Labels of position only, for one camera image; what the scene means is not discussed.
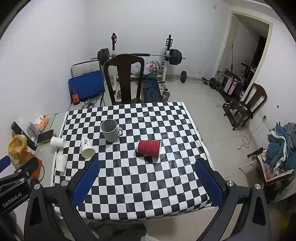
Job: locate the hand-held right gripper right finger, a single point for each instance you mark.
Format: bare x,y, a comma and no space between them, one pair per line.
209,183

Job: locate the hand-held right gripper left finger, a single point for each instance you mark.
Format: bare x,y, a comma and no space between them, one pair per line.
85,183

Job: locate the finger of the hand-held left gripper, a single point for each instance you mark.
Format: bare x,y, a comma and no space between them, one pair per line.
4,163
29,168

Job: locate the white printed paper cup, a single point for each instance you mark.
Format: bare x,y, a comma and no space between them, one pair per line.
87,148

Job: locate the red ribbed paper cup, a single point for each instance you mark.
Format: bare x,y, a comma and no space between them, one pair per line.
149,149

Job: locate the orange box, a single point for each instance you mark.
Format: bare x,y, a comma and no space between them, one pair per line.
38,170

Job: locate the yellow plastic bag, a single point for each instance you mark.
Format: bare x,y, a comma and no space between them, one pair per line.
18,148

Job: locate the long black box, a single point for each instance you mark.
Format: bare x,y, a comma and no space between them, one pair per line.
22,134

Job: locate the black smartphone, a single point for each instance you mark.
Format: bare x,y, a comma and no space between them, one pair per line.
45,136

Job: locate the tissue pack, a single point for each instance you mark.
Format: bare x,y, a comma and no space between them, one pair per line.
32,129

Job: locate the orange snack packet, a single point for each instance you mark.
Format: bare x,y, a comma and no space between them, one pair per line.
42,120

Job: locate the black white checkered tablecloth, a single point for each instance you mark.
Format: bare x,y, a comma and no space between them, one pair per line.
138,183

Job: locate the grey mug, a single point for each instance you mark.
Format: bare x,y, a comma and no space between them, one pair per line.
109,133

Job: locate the cluttered chair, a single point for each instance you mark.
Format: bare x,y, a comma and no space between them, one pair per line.
272,176

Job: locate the metal hand grip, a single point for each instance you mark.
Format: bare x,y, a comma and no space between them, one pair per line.
87,103

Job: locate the pile of blue clothes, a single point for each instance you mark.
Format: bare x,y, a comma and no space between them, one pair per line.
279,141

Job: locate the dark bottle red cap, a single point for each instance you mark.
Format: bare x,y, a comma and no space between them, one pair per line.
75,97

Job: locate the brown wooden chair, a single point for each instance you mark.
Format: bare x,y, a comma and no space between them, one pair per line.
254,97

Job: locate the metal dumbbell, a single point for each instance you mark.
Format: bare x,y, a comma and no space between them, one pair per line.
165,96

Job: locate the blue board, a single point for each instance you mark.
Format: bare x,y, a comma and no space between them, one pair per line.
86,84

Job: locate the black bench pad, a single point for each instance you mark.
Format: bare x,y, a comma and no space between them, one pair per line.
151,92

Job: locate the small barbell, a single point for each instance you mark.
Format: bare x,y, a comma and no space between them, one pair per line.
183,76

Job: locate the dark wooden chair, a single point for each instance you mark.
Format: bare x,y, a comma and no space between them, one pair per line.
126,76

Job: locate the dark exercise machine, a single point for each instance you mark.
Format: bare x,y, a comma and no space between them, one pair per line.
245,69

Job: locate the white red plastic bag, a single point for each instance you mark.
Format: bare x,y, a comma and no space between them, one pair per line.
151,68

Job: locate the barbell with black plates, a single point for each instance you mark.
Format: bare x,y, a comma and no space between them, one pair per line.
103,55

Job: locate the white weight bench rack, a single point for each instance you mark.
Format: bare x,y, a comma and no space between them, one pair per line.
167,49

